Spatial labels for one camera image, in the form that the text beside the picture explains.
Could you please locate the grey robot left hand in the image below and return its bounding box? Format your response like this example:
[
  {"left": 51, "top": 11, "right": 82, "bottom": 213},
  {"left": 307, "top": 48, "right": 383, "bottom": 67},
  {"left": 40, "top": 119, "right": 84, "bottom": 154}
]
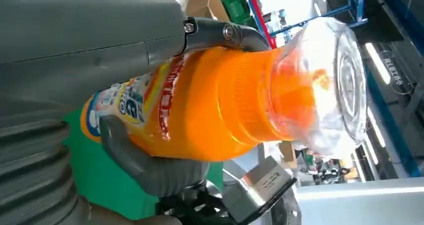
[{"left": 0, "top": 0, "right": 272, "bottom": 125}]

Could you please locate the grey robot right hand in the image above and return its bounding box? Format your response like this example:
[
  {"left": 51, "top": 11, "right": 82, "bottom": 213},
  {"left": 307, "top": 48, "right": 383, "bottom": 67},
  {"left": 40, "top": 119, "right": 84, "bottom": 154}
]
[{"left": 98, "top": 114, "right": 211, "bottom": 199}]

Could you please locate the orange drink bottle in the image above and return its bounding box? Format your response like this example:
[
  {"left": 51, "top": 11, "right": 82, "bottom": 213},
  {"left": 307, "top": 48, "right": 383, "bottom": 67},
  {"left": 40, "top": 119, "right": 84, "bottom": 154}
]
[{"left": 79, "top": 16, "right": 369, "bottom": 163}]

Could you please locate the green table mat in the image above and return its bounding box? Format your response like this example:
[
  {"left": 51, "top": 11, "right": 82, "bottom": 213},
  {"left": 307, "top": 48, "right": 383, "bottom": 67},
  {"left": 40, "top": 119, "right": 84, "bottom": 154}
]
[{"left": 62, "top": 0, "right": 227, "bottom": 222}]

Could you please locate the brown cardboard box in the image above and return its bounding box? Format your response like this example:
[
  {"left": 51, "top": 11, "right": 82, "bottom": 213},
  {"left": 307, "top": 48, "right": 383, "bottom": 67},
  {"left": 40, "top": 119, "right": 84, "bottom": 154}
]
[{"left": 184, "top": 0, "right": 231, "bottom": 23}]

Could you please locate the green crate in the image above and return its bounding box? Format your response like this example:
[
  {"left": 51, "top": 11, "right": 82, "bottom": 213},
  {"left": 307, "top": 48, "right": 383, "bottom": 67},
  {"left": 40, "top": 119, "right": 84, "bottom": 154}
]
[{"left": 220, "top": 0, "right": 260, "bottom": 29}]

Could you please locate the large white board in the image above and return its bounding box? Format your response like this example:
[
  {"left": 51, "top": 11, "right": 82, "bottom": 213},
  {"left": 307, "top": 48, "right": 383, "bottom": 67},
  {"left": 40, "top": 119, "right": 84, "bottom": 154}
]
[{"left": 294, "top": 176, "right": 424, "bottom": 225}]

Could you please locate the blue shelf rack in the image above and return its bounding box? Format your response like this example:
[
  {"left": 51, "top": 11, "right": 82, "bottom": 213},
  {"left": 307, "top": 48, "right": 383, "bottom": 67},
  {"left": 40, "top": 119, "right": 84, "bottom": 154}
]
[{"left": 215, "top": 0, "right": 424, "bottom": 179}]

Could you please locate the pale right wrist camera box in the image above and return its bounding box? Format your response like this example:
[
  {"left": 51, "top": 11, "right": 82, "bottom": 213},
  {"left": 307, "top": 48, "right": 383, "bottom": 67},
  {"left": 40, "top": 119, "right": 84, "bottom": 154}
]
[{"left": 224, "top": 156, "right": 298, "bottom": 225}]

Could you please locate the red metal post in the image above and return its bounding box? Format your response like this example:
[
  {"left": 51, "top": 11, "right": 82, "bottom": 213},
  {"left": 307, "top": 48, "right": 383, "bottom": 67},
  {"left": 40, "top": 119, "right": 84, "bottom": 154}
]
[{"left": 244, "top": 0, "right": 278, "bottom": 49}]

